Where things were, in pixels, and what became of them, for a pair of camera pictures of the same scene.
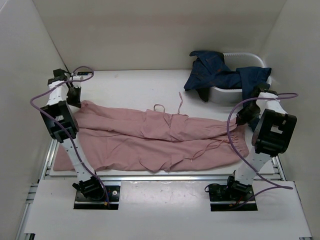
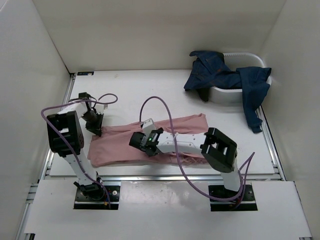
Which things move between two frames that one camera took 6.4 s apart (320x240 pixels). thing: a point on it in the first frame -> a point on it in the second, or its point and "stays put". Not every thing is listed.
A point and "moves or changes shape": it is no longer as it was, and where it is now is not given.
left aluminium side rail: x=21 y=235 stays put
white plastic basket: x=234 y=60 stays put
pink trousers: x=112 y=137 moves or changes shape
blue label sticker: x=84 y=73 stays put
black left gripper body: x=73 y=96 -> x=93 y=119
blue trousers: x=251 y=77 stays put
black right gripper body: x=249 y=113 -> x=149 y=154
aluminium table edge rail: x=164 y=178 stays put
